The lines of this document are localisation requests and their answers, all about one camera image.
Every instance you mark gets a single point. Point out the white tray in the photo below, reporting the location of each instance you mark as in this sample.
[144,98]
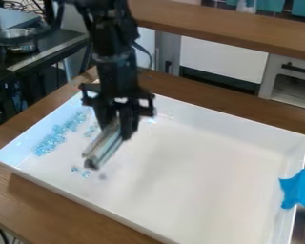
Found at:
[189,178]

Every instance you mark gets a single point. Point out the silver pot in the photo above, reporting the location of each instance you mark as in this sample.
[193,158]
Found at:
[16,39]

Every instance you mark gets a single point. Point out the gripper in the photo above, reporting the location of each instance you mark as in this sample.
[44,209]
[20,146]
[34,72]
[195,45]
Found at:
[117,85]

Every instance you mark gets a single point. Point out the black table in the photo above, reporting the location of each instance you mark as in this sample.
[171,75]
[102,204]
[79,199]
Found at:
[36,63]

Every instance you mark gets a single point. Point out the wooden counter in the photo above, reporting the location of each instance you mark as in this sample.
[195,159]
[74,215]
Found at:
[235,25]

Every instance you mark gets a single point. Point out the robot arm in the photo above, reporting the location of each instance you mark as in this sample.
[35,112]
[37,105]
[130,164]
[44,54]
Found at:
[110,28]

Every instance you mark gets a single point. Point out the grey bar tool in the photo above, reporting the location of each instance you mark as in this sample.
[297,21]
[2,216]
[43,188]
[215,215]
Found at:
[103,147]

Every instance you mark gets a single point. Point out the pile of blue bits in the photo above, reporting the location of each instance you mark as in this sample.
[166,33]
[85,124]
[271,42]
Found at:
[57,135]
[83,172]

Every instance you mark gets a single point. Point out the white cabinet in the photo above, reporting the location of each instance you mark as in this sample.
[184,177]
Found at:
[227,60]

